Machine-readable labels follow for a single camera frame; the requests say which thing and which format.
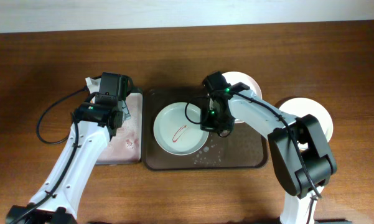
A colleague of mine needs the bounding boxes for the pale green plate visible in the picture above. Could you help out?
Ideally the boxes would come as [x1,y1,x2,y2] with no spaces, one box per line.
[153,102,208,156]

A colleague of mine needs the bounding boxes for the cream white plate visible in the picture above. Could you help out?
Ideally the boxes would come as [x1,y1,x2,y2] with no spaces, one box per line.
[279,97,334,142]

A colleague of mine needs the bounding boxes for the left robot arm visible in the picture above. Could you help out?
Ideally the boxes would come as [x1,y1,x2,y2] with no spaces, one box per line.
[5,73,134,224]

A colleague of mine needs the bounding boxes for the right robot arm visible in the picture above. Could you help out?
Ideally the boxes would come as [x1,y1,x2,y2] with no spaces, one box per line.
[199,72,337,223]

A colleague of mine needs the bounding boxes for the small black sponge tray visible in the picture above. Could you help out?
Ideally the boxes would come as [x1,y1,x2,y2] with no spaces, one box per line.
[96,88,143,166]

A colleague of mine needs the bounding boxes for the large brown serving tray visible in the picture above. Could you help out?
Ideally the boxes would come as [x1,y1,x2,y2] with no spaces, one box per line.
[142,87,268,171]

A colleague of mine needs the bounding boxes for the pale pink plate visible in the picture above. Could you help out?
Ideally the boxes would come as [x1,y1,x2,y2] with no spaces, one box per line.
[220,71,263,124]

